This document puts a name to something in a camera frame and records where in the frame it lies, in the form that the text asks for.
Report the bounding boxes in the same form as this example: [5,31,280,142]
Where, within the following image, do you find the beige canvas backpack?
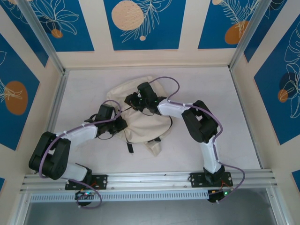
[106,75,173,157]

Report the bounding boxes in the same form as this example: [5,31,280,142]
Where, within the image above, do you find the small controller circuit board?
[207,189,233,203]
[75,190,97,200]

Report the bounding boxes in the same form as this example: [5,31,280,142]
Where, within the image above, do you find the blue poster cream circle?
[103,0,187,51]

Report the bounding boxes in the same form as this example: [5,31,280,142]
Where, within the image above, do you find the blue poster small orange circle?
[23,0,95,53]

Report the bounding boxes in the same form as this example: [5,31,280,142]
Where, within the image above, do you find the blue poster fern orange circle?
[198,0,267,50]

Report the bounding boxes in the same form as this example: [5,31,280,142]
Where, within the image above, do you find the narrow blue floral poster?
[0,0,49,68]
[243,0,289,63]

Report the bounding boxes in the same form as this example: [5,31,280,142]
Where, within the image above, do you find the blue poster large orange circle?
[0,32,41,151]

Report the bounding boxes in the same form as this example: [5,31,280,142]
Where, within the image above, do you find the blue poster dark circle leaves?
[254,16,300,146]

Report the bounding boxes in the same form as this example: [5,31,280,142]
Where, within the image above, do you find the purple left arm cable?
[38,99,123,209]

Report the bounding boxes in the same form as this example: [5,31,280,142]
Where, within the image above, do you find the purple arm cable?
[149,76,246,204]
[38,99,123,209]

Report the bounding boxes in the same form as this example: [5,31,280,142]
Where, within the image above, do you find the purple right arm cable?
[149,76,246,204]

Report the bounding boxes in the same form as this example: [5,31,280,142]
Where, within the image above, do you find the aluminium side rail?
[228,67,264,169]
[35,70,70,174]

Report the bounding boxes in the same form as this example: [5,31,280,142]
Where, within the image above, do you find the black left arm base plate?
[65,174,108,190]

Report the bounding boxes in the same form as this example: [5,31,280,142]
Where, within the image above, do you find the long aluminium mounting rail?
[20,169,278,193]

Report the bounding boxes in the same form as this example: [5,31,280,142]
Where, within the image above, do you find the grey slotted cable duct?
[29,189,210,203]

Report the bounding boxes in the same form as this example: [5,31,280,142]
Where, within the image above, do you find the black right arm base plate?
[190,172,234,188]

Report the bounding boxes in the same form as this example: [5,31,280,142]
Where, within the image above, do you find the aluminium corner post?
[17,0,66,74]
[229,0,269,70]

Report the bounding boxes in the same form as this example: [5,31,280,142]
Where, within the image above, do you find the aluminium lower frame bar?
[9,187,32,225]
[267,187,293,225]

